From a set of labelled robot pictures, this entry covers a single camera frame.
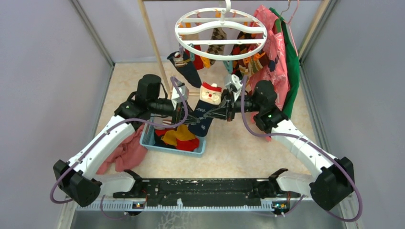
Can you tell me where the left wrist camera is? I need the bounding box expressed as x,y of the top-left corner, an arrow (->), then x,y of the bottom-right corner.
171,81 -> 189,105

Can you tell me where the navy blue patterned sock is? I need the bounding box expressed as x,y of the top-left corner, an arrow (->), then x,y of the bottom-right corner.
188,99 -> 219,137

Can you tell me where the red cloth in basket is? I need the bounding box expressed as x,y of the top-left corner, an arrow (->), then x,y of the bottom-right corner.
153,128 -> 200,152

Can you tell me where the pink cloth on floor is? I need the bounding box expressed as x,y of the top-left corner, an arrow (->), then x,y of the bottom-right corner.
96,124 -> 148,175

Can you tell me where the light wooden clothes rack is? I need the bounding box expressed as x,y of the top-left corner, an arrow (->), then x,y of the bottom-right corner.
138,0 -> 333,90

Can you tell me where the red santa sock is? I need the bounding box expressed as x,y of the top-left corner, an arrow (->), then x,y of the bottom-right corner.
185,50 -> 204,70

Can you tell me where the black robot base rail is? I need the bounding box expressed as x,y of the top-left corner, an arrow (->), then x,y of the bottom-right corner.
113,170 -> 301,209

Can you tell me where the green hanging garment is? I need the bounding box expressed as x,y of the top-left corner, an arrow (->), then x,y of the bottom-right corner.
269,8 -> 300,118

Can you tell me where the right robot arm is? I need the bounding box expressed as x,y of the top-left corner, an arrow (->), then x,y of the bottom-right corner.
200,80 -> 362,211

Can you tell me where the pink patterned hanging garment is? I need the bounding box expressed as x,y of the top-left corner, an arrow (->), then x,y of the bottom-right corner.
247,5 -> 290,110

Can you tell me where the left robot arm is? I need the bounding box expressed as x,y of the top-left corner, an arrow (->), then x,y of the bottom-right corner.
49,74 -> 198,207

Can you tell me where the white round clip hanger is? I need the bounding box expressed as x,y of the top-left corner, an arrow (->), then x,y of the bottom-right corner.
174,0 -> 268,61

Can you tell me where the mustard yellow ribbed sock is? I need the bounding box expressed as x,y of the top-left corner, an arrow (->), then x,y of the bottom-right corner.
161,125 -> 196,146

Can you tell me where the light blue plastic basket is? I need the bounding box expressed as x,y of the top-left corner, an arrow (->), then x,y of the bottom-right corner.
140,120 -> 206,157

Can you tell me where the dark red argyle sock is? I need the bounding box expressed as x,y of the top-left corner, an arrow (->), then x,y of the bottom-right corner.
231,31 -> 259,79

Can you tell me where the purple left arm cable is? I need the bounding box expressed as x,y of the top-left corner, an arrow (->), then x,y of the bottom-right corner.
49,76 -> 189,221

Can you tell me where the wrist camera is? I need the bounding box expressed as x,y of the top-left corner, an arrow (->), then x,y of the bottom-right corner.
224,74 -> 242,93
171,81 -> 189,105

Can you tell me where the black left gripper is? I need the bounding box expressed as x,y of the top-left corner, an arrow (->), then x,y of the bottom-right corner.
149,98 -> 201,127

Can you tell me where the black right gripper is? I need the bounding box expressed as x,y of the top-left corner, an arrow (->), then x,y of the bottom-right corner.
203,87 -> 262,122

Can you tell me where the argyle brown cream sock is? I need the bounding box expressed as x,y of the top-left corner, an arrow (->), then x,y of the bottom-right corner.
206,28 -> 227,55

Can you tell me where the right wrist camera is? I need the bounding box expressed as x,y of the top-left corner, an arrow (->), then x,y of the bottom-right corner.
224,74 -> 242,93

